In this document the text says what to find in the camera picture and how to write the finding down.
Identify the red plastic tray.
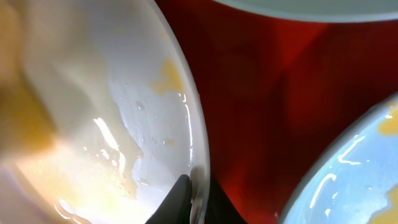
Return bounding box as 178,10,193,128
158,0,397,223

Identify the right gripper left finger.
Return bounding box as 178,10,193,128
146,174,192,224

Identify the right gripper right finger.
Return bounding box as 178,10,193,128
205,177,248,224

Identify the green plate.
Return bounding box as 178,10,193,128
216,0,397,22

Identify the light blue plate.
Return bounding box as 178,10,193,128
279,94,397,224

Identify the green and yellow sponge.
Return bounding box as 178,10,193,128
1,1,56,160

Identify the white plate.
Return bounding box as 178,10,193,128
1,0,210,223

